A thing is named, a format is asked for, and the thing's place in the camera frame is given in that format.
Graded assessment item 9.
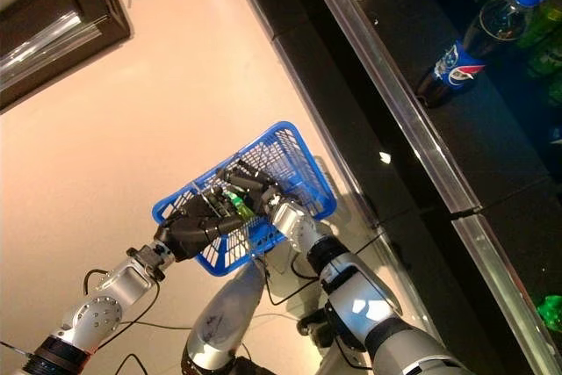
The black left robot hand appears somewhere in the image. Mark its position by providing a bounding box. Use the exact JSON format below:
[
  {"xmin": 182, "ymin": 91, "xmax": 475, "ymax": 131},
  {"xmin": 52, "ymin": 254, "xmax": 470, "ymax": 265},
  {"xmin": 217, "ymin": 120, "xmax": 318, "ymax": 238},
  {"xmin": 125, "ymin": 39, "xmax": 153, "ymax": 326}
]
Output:
[{"xmin": 153, "ymin": 192, "xmax": 241, "ymax": 263}]

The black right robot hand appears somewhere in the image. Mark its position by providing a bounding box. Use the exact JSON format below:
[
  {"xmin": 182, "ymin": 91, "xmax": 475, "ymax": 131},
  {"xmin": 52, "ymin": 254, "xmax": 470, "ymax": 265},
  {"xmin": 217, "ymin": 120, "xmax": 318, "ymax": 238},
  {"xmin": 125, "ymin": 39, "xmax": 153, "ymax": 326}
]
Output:
[{"xmin": 221, "ymin": 168, "xmax": 283, "ymax": 214}]

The blue plastic shopping basket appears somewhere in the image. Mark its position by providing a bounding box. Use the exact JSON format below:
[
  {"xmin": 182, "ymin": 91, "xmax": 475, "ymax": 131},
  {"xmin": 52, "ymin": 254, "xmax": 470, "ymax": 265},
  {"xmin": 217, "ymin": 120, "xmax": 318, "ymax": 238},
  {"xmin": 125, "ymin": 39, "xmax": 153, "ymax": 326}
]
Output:
[{"xmin": 151, "ymin": 119, "xmax": 338, "ymax": 278}]

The green drink bottle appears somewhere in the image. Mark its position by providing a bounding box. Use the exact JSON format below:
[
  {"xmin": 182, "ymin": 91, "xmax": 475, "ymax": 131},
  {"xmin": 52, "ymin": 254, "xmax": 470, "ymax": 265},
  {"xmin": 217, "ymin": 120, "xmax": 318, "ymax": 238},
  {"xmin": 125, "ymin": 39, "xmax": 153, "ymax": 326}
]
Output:
[{"xmin": 480, "ymin": 0, "xmax": 562, "ymax": 82}]

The silver left robot leg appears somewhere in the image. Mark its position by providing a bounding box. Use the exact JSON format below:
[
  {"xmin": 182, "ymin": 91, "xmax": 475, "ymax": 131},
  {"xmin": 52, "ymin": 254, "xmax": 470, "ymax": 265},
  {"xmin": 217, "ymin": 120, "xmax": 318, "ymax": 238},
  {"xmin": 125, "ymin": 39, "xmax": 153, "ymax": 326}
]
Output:
[{"xmin": 180, "ymin": 260, "xmax": 269, "ymax": 375}]

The black robot waist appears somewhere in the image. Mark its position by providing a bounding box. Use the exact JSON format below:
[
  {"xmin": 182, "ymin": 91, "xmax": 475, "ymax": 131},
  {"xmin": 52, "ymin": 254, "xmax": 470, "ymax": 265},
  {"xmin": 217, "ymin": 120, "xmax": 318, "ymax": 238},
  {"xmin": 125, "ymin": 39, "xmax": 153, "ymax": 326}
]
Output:
[{"xmin": 232, "ymin": 355, "xmax": 269, "ymax": 375}]

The black zip tie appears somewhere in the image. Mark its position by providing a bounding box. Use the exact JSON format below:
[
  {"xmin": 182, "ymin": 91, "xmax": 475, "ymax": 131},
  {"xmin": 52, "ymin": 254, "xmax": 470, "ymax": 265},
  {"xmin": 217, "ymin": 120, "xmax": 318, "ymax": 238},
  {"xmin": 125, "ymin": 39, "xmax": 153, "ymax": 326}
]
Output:
[{"xmin": 0, "ymin": 340, "xmax": 28, "ymax": 357}]

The black store shelf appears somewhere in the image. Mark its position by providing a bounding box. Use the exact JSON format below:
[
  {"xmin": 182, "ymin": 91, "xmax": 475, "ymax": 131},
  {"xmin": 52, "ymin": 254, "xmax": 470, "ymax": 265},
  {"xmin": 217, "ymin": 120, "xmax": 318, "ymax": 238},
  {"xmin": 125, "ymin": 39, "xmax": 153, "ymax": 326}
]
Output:
[{"xmin": 221, "ymin": 0, "xmax": 562, "ymax": 375}]

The dark cola bottle blue label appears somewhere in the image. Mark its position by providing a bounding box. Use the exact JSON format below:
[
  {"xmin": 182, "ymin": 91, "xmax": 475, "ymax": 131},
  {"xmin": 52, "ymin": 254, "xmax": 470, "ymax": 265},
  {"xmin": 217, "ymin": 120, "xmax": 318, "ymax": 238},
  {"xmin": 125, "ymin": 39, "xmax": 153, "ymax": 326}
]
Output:
[{"xmin": 414, "ymin": 0, "xmax": 553, "ymax": 109}]

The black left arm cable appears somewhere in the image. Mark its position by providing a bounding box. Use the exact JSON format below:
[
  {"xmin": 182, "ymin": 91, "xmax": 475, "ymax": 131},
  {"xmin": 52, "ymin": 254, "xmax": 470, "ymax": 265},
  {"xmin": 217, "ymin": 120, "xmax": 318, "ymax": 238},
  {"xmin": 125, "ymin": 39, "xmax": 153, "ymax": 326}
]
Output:
[{"xmin": 83, "ymin": 267, "xmax": 194, "ymax": 350}]

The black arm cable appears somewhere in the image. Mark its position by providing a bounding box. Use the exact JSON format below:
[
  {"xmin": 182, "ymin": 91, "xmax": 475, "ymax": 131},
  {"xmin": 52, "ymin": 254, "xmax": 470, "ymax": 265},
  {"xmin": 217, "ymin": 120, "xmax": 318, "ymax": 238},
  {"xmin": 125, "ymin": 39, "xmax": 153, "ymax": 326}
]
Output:
[
  {"xmin": 83, "ymin": 267, "xmax": 194, "ymax": 350},
  {"xmin": 262, "ymin": 256, "xmax": 326, "ymax": 306}
]

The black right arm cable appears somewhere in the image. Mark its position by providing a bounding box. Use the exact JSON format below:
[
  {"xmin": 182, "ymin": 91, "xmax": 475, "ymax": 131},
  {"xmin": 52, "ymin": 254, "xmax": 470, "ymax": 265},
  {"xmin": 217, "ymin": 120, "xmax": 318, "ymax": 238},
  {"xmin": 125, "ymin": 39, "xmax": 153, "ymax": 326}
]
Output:
[{"xmin": 262, "ymin": 256, "xmax": 326, "ymax": 306}]

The thin black floor cable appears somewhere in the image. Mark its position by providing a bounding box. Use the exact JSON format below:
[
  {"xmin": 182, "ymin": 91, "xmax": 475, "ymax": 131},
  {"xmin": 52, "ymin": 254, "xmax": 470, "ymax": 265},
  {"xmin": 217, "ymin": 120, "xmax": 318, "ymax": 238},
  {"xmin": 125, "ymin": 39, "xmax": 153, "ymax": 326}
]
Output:
[{"xmin": 112, "ymin": 352, "xmax": 148, "ymax": 375}]

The clear plastic shelf rail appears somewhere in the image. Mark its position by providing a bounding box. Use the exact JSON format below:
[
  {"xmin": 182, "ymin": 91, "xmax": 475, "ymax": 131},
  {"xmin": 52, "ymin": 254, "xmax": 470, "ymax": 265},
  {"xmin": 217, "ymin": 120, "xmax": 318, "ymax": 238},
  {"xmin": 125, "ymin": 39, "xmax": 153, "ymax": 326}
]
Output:
[{"xmin": 296, "ymin": 0, "xmax": 562, "ymax": 375}]

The dark cabinet with clear rail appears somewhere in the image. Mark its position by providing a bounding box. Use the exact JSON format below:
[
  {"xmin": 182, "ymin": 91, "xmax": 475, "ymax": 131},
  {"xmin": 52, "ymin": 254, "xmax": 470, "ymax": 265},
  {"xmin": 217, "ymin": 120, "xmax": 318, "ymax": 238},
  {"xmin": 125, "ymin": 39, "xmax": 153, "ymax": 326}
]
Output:
[{"xmin": 0, "ymin": 0, "xmax": 133, "ymax": 115}]

